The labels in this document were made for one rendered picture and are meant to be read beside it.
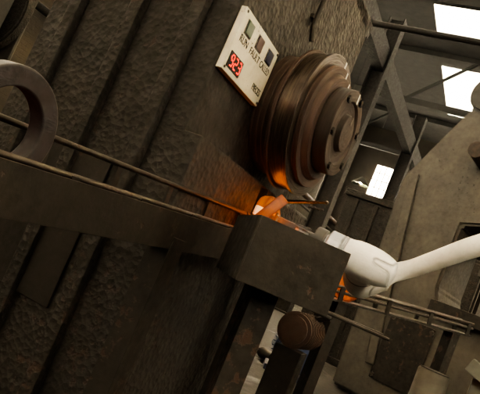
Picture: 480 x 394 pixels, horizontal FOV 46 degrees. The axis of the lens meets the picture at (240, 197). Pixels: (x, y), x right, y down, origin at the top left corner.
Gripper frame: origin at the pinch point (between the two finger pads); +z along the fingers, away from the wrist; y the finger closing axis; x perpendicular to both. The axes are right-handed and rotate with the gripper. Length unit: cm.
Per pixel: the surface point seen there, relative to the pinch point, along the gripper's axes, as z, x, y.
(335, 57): 3, 53, 5
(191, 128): 19.0, 12.8, -31.2
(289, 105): 5.1, 31.7, -8.2
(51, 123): 12, 1, -91
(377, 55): 185, 323, 858
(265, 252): -20, -5, -56
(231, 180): 10.3, 5.0, -11.4
